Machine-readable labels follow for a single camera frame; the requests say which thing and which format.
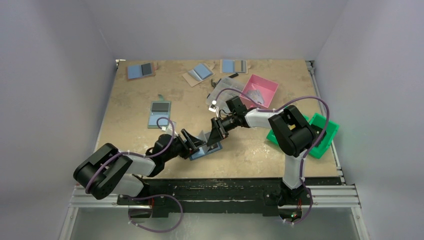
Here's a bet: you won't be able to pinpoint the beige open card holder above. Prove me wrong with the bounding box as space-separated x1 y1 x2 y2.
220 59 251 74

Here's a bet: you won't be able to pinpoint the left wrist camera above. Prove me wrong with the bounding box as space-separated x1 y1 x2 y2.
161 121 177 136

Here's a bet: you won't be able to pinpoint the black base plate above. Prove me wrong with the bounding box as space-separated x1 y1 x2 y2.
116 177 342 220

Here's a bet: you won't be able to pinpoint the green plastic tray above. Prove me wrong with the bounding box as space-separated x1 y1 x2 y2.
266 113 311 145

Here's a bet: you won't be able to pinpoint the teal open card holder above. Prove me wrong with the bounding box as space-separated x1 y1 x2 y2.
147 94 172 129

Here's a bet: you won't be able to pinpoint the green tray lid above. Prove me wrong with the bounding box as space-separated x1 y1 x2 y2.
309 113 340 159

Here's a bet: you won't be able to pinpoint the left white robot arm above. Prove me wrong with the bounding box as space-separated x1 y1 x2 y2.
73 129 207 205

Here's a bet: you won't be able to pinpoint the brown open card holder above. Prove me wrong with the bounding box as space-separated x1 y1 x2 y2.
126 62 159 81

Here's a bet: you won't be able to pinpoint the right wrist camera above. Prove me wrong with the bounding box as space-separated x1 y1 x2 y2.
208 100 220 118

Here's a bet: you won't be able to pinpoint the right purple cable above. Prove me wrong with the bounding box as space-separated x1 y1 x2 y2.
211 87 331 226

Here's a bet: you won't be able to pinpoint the cards in pink bin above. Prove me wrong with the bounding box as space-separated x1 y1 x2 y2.
246 89 265 105

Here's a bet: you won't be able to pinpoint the pink plastic bin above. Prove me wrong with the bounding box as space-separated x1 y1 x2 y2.
240 74 279 109

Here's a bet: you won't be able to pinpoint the clear plastic organizer box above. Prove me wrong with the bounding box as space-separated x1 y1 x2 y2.
205 77 246 113

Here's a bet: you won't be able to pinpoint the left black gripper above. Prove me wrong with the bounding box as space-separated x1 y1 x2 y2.
162 129 205 163

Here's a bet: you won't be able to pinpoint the tan open card holder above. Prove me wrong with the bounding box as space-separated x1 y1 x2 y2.
182 63 215 87

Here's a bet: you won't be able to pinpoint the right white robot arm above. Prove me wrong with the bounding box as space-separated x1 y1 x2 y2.
206 96 317 206

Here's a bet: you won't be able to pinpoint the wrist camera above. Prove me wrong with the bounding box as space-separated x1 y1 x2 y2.
208 100 220 118
161 121 177 136

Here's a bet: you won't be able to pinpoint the blue card holder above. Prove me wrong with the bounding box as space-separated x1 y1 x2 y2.
189 130 223 161

